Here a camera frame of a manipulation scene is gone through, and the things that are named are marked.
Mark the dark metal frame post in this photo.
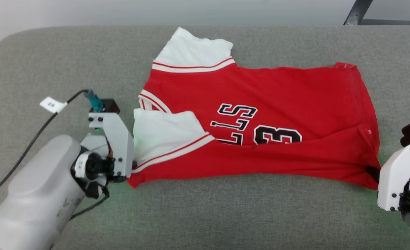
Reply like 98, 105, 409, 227
343, 0, 410, 26

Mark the red and white basketball jersey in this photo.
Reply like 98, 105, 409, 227
127, 27, 382, 191

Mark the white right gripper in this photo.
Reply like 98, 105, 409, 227
366, 143, 410, 230

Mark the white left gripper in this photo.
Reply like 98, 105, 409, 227
71, 112, 135, 199

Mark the grey fabric sofa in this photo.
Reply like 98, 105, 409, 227
0, 25, 410, 250

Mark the white cable label tag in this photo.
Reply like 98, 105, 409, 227
40, 96, 68, 114

